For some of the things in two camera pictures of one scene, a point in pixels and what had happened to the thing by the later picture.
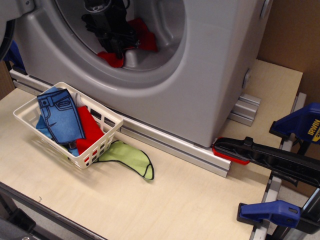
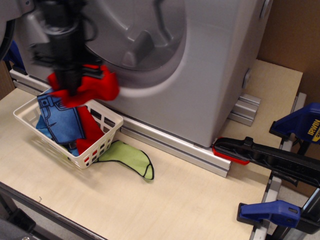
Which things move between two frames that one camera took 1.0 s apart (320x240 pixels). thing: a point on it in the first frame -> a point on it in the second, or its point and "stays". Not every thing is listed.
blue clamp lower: [307, 218] stays
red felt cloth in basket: [92, 131] stays
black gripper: [112, 24] -> [66, 52]
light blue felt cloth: [41, 126] stays
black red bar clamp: [288, 167] stays
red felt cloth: [145, 40] -> [105, 87]
